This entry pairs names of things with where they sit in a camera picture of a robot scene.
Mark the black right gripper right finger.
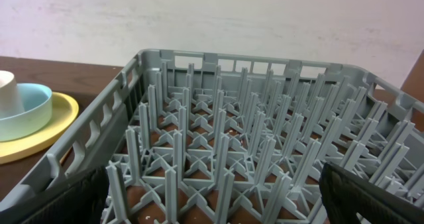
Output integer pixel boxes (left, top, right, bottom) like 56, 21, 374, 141
319, 162, 423, 224

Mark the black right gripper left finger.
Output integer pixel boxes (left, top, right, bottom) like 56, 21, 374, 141
1, 166, 109, 224

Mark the grey dishwasher rack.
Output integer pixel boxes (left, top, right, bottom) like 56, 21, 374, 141
1, 49, 423, 223

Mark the yellow plate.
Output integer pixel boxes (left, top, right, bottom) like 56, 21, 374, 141
1, 92, 79, 164

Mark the light blue bowl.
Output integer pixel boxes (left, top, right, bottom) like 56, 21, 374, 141
1, 83, 52, 142

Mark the white cup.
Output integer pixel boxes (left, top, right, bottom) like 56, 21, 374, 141
0, 70, 25, 119

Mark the wooden partition board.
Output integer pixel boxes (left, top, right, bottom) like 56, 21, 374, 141
401, 50, 424, 102

